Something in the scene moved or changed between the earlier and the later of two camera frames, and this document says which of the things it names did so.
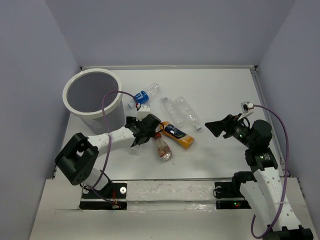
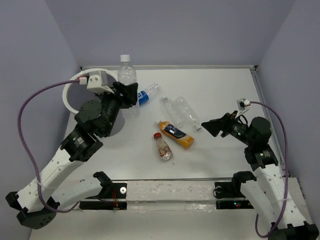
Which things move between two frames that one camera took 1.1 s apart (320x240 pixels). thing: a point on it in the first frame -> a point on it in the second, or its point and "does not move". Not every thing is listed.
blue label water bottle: (142, 97) does not move
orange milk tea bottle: (175, 134) does not move
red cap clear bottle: (164, 151) does not move
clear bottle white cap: (136, 150) -> (127, 74)
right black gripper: (226, 125) does not move
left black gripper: (132, 120) -> (130, 98)
